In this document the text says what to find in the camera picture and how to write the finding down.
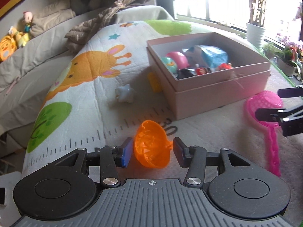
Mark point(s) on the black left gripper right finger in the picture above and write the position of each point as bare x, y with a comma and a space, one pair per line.
193, 158

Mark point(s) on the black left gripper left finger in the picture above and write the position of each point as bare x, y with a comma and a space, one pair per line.
110, 158

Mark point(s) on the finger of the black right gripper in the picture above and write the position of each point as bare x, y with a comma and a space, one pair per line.
290, 92
290, 120

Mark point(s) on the pink plastic basket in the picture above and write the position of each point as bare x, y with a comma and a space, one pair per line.
266, 100

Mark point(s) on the orange plastic toy cup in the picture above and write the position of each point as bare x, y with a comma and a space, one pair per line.
151, 145

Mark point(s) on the yellow building brick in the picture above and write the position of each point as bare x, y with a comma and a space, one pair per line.
154, 82

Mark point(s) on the red black figurine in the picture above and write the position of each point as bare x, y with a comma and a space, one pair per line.
189, 72

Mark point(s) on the pink pig toy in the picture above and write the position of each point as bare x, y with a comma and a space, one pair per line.
179, 58

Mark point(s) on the teal toy cup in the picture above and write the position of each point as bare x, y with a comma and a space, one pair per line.
170, 64

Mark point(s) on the purple flower pot plant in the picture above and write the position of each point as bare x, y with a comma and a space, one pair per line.
289, 59

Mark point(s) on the white star toy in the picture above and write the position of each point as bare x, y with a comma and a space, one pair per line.
125, 94

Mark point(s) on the white potted plant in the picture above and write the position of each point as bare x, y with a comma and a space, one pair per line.
255, 25

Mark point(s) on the pink cardboard box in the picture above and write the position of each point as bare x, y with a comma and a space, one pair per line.
197, 94

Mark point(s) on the grey covered sofa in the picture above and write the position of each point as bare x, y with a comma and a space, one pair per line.
46, 86

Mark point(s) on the brown puffer jacket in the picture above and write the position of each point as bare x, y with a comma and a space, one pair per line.
80, 34

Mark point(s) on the yellow duck plush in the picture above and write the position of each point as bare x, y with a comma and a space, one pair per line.
21, 38

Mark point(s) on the yellow tiger plush toy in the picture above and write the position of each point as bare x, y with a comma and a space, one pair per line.
7, 47

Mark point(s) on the grey plush toy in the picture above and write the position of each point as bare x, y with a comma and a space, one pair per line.
83, 6

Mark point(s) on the beige pillow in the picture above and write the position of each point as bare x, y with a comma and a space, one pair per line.
50, 16

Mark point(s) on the pink head doll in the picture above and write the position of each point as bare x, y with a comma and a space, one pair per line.
27, 20

